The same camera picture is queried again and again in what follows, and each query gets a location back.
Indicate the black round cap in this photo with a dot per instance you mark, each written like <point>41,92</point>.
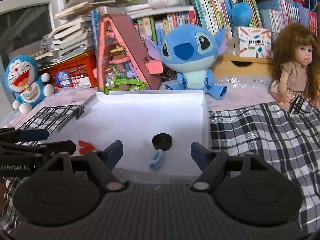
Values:
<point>162,141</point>

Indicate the light blue plastic clip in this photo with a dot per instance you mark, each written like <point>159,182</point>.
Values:
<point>157,160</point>

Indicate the black binder clip on box edge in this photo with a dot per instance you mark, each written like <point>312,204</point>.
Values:
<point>79,111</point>

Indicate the Doraemon plush toy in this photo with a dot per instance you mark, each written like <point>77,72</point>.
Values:
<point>21,77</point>

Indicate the wooden drawer box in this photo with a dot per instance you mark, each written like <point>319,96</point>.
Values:
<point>228,65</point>

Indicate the blue Stitch plush toy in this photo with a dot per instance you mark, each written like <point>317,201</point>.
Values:
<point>190,51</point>

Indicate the stack of books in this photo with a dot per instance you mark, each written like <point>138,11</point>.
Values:
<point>73,37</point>

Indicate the brown haired doll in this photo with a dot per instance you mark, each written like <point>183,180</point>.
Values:
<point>295,71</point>

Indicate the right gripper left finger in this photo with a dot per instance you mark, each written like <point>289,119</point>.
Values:
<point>100,167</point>

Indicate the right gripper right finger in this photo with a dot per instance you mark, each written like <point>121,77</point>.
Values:
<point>212,166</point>

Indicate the pink triangular miniature house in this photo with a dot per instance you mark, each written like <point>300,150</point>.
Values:
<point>123,61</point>

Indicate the black white plaid cloth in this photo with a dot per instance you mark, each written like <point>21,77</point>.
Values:
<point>287,140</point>

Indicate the red plastic clip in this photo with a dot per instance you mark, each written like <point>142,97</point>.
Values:
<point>85,147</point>

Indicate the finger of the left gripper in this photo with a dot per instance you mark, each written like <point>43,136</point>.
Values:
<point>12,135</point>
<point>52,147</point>

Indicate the row of colourful books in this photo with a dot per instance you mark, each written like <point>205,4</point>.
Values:
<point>274,15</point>

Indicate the white patterned paper box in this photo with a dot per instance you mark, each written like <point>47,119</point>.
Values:
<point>253,42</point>

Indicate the red plastic crate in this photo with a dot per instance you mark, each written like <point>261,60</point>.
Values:
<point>74,72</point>

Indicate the white cardboard box tray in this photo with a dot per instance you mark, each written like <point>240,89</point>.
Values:
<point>134,118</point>

